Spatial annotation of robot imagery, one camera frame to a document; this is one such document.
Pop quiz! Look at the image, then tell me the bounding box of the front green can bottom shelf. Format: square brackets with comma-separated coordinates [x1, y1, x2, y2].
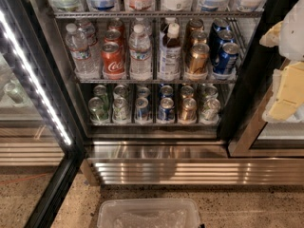
[88, 97, 109, 122]

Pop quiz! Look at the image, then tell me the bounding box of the water bottle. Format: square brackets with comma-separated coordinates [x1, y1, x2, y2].
[75, 18, 101, 69]
[128, 24, 152, 81]
[66, 23, 95, 79]

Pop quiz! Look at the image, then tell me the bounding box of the rear red cola can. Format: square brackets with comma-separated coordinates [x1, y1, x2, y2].
[107, 19, 124, 33]

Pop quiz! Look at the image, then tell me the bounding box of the rear blue can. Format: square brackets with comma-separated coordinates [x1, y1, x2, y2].
[210, 18, 230, 36]

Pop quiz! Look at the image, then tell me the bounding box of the front tea bottle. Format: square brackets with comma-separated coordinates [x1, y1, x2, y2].
[159, 23, 181, 81]

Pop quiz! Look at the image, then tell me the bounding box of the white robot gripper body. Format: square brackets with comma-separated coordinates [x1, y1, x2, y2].
[279, 0, 304, 61]

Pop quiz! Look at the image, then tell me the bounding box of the front centre water bottle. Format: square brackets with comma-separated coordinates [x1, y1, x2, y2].
[128, 24, 152, 81]

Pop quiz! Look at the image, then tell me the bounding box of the red cola can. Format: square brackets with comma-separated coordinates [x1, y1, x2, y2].
[107, 19, 124, 33]
[102, 42, 124, 80]
[104, 29, 124, 47]

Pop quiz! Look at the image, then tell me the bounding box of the front gold can bottom shelf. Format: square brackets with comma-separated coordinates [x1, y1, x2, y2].
[179, 98, 197, 122]

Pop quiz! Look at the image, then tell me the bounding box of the front blue can bottom shelf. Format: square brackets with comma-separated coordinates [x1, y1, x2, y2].
[135, 97, 150, 122]

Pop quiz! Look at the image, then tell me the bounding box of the front pepsi can bottom shelf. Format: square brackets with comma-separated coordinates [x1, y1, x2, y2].
[158, 98, 175, 122]

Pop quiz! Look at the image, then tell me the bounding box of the clear plastic bin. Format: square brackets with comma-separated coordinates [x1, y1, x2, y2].
[97, 199, 200, 228]

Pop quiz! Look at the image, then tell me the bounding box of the front left water bottle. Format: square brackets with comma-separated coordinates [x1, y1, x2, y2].
[66, 23, 95, 79]

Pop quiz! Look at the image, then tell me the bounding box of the front silver can bottom shelf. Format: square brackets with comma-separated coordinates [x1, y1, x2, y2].
[200, 98, 220, 122]

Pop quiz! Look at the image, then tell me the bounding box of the front white-green can bottom shelf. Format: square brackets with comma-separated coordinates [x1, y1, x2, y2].
[113, 97, 129, 122]

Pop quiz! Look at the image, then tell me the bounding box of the open fridge glass door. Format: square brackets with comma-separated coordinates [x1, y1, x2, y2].
[0, 0, 85, 228]

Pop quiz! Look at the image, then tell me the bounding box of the right fridge door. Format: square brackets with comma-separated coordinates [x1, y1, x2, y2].
[228, 59, 304, 159]

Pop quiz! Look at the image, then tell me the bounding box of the orange-gold can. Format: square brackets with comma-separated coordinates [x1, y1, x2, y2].
[184, 44, 209, 81]
[189, 30, 208, 48]
[185, 18, 204, 38]

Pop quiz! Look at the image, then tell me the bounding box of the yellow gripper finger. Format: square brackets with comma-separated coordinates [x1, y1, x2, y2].
[269, 62, 304, 121]
[259, 21, 282, 48]

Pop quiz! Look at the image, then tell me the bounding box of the rear left water bottle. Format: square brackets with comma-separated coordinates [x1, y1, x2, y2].
[75, 18, 101, 69]

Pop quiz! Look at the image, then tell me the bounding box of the front red cola can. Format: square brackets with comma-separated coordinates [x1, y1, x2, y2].
[102, 42, 124, 80]

